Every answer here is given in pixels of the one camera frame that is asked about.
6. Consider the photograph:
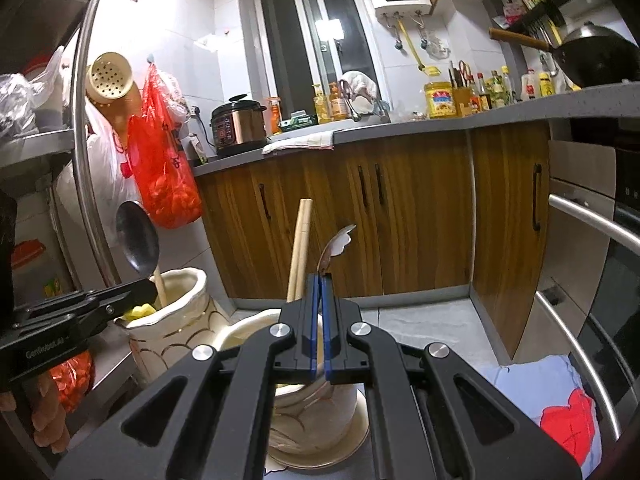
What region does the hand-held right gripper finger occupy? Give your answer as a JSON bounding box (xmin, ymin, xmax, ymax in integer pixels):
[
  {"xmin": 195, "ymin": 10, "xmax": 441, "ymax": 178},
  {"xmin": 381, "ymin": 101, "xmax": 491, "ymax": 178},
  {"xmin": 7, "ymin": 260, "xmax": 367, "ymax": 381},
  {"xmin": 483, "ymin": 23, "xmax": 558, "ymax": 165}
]
[
  {"xmin": 52, "ymin": 273, "xmax": 324, "ymax": 480},
  {"xmin": 322, "ymin": 274, "xmax": 587, "ymax": 480}
]

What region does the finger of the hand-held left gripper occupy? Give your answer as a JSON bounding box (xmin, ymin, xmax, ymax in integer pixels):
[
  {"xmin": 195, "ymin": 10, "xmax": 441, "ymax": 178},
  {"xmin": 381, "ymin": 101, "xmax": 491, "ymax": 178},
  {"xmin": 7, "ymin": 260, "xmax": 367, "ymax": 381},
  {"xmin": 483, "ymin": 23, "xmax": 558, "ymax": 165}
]
[
  {"xmin": 30, "ymin": 293, "xmax": 161, "ymax": 337},
  {"xmin": 14, "ymin": 278, "xmax": 161, "ymax": 319}
]

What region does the wooden chopstick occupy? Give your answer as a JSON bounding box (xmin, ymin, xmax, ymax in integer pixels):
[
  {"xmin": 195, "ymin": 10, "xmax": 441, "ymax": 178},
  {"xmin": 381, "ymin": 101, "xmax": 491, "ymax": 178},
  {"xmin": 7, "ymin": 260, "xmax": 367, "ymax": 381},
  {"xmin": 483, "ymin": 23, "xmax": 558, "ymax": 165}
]
[
  {"xmin": 286, "ymin": 199, "xmax": 307, "ymax": 305},
  {"xmin": 295, "ymin": 200, "xmax": 314, "ymax": 306},
  {"xmin": 151, "ymin": 266, "xmax": 169, "ymax": 308}
]

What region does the cream ceramic double utensil holder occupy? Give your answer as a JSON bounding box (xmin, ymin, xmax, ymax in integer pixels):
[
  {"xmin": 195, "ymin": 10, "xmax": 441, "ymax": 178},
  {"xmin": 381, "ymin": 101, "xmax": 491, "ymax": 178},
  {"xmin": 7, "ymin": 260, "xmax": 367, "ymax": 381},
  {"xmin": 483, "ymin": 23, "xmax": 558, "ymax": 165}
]
[{"xmin": 114, "ymin": 267, "xmax": 373, "ymax": 472}]

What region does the metal spoon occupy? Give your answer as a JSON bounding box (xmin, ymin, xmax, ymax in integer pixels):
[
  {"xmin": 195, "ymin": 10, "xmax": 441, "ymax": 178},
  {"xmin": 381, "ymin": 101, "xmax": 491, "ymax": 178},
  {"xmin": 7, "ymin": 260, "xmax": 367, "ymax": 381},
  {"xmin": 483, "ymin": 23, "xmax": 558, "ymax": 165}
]
[{"xmin": 115, "ymin": 200, "xmax": 161, "ymax": 279}]

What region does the all metal fork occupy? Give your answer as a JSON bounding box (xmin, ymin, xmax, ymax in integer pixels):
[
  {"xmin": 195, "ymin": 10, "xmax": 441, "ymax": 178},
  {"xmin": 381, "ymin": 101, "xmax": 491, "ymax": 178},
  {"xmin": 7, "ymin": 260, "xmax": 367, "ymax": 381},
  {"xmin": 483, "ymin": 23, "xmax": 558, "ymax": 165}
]
[{"xmin": 318, "ymin": 224, "xmax": 357, "ymax": 277}]

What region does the person's left hand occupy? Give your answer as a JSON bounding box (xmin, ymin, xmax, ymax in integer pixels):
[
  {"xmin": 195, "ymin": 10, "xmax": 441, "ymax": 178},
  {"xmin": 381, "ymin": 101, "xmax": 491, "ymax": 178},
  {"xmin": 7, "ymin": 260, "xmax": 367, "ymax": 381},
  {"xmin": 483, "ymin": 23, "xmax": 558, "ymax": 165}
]
[{"xmin": 0, "ymin": 372, "xmax": 72, "ymax": 457}]

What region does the red plastic bag of produce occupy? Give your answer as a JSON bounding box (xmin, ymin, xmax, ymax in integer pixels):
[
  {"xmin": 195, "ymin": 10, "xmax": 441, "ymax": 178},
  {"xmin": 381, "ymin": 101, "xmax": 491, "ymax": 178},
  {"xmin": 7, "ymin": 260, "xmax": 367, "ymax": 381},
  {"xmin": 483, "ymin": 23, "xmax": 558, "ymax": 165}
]
[{"xmin": 47, "ymin": 350, "xmax": 96, "ymax": 413}]

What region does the red lidded container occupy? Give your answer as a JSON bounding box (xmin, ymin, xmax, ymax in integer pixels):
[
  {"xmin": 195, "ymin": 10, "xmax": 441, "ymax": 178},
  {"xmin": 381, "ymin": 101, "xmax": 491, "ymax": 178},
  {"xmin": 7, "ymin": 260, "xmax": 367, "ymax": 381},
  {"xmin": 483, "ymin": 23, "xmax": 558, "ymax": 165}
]
[{"xmin": 11, "ymin": 240, "xmax": 51, "ymax": 301}]

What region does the white plastic bag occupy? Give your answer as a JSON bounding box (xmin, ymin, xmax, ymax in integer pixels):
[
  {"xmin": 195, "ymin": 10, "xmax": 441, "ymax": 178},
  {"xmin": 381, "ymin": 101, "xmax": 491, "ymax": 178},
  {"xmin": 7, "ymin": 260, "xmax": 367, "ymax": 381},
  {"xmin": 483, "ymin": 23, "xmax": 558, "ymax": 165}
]
[{"xmin": 52, "ymin": 105, "xmax": 143, "ymax": 261}]

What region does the hanging red plastic bag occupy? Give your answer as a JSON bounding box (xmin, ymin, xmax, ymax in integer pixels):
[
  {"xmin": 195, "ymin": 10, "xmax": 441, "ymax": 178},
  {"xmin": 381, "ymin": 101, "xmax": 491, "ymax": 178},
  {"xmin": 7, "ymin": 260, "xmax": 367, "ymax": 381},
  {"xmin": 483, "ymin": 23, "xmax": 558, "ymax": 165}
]
[{"xmin": 127, "ymin": 62, "xmax": 203, "ymax": 231}]

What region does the wooden kitchen cabinet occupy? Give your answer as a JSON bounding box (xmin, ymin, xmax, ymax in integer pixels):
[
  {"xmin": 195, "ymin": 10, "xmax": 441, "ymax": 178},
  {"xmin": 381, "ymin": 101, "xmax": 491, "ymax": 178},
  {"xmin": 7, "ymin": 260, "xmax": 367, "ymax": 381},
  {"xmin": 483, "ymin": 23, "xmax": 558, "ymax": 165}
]
[{"xmin": 192, "ymin": 120, "xmax": 551, "ymax": 361}]

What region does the white dish towel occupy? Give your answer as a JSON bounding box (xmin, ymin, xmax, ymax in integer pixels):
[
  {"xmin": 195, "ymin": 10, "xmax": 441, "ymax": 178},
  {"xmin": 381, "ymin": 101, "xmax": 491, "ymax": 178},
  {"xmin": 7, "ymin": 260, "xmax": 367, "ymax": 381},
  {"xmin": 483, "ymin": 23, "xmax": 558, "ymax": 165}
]
[{"xmin": 262, "ymin": 130, "xmax": 336, "ymax": 156}]

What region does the metal storage rack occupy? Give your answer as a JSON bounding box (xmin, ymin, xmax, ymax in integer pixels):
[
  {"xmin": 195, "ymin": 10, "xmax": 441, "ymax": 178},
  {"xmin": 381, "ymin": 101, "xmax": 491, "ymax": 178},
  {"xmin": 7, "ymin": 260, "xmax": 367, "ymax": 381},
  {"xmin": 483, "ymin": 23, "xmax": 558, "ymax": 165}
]
[{"xmin": 0, "ymin": 0, "xmax": 146, "ymax": 461}]

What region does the green and black box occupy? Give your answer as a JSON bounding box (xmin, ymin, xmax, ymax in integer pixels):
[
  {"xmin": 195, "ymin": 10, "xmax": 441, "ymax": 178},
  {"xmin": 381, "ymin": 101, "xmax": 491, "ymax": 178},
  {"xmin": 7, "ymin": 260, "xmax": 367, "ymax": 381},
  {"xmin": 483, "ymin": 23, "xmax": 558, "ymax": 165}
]
[{"xmin": 280, "ymin": 112, "xmax": 318, "ymax": 133}]

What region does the orange bottle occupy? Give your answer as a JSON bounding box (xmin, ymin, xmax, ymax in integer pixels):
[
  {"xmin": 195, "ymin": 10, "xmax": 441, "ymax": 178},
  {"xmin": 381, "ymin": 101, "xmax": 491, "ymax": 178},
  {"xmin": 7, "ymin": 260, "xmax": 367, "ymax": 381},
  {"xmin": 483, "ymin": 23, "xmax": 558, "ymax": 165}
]
[{"xmin": 267, "ymin": 97, "xmax": 284, "ymax": 136}]

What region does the electric pressure cooker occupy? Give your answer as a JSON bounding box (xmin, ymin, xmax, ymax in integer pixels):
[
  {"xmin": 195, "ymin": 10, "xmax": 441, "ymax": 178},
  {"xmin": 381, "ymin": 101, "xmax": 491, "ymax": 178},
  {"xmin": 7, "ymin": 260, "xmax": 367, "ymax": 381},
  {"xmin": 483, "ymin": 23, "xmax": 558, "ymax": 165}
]
[{"xmin": 210, "ymin": 92, "xmax": 268, "ymax": 158}]

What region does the clear plastic bag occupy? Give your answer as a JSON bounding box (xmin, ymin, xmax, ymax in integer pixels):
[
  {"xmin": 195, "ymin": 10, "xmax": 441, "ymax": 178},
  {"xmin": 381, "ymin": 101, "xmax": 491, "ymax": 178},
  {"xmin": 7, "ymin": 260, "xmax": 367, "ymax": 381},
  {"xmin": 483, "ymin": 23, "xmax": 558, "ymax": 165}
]
[{"xmin": 0, "ymin": 72, "xmax": 41, "ymax": 138}]

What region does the blue cartoon printed cloth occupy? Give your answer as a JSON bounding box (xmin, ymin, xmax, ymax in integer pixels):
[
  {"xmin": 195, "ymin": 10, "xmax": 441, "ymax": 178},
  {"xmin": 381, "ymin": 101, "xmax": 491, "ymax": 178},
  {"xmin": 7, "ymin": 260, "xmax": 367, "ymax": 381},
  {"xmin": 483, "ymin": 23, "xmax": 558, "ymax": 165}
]
[{"xmin": 480, "ymin": 354, "xmax": 603, "ymax": 468}]

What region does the yellow cooking oil bottle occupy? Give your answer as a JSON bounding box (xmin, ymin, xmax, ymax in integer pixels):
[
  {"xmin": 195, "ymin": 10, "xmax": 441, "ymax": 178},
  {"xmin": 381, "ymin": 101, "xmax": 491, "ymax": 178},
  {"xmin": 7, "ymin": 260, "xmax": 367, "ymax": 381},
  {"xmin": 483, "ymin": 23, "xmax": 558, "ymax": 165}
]
[{"xmin": 312, "ymin": 84, "xmax": 332, "ymax": 125}]

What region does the amber cooking oil bottle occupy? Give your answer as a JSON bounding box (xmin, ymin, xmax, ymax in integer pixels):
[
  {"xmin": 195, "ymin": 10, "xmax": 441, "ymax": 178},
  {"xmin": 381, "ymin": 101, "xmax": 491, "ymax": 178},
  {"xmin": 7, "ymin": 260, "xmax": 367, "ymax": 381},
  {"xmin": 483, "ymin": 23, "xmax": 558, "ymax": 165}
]
[{"xmin": 329, "ymin": 81, "xmax": 349, "ymax": 121}]

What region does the white rag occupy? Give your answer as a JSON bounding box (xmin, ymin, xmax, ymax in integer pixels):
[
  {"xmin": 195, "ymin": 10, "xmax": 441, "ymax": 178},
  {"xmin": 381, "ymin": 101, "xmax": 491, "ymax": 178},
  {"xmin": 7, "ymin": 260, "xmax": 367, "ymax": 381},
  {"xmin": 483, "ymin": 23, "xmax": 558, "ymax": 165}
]
[{"xmin": 340, "ymin": 71, "xmax": 381, "ymax": 102}]

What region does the large yellow oil jug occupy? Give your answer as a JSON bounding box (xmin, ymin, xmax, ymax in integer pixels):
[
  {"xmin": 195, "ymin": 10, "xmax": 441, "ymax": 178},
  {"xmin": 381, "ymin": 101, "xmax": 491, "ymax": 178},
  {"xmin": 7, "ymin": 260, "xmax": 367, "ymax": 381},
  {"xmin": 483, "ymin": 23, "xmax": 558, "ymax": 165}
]
[{"xmin": 424, "ymin": 81, "xmax": 455, "ymax": 120}]

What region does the wooden knife block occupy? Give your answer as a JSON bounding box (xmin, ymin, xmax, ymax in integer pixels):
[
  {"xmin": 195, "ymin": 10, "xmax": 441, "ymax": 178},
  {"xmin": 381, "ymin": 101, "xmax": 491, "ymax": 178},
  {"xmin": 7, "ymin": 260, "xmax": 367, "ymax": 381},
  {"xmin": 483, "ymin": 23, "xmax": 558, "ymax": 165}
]
[{"xmin": 448, "ymin": 60, "xmax": 476, "ymax": 117}]

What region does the stainless steel oven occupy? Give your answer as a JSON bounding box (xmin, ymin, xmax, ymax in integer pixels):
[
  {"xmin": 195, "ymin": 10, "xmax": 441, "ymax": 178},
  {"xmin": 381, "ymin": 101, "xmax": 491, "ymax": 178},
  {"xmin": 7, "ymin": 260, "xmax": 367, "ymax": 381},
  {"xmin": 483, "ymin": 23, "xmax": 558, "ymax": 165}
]
[{"xmin": 525, "ymin": 115, "xmax": 640, "ymax": 441}]

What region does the kitchen window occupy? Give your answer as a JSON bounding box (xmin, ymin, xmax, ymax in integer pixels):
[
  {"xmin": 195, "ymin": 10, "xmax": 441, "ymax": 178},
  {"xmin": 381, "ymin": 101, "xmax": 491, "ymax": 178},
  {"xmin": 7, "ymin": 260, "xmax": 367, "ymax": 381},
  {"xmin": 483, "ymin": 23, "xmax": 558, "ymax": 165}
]
[{"xmin": 252, "ymin": 0, "xmax": 388, "ymax": 116}]

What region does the row of sauce bottles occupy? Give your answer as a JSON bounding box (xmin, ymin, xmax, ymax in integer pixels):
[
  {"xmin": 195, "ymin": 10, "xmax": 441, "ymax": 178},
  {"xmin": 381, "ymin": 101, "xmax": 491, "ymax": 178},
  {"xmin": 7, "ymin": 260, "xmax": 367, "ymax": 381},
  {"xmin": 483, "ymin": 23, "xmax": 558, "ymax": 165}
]
[{"xmin": 467, "ymin": 65, "xmax": 556, "ymax": 111}]

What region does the white water heater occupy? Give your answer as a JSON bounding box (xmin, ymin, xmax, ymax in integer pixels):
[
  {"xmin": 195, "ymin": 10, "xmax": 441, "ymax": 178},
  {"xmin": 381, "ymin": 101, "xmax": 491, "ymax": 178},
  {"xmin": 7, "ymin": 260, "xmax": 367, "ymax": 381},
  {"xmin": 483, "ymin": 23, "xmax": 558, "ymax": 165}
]
[{"xmin": 375, "ymin": 0, "xmax": 433, "ymax": 26}]

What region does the wall mounted utensil rack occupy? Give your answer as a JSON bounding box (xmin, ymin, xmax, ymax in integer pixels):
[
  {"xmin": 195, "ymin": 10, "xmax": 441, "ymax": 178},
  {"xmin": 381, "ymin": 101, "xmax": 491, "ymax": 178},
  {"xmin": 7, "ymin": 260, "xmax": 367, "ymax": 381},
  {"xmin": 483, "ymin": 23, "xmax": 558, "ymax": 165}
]
[{"xmin": 482, "ymin": 0, "xmax": 568, "ymax": 46}]

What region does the black wok with wooden handle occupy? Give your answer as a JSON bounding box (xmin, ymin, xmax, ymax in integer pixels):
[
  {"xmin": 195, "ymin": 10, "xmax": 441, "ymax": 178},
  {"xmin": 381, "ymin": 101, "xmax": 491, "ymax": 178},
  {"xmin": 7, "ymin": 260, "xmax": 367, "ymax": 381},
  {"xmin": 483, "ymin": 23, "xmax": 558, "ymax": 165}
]
[{"xmin": 489, "ymin": 21, "xmax": 640, "ymax": 88}]

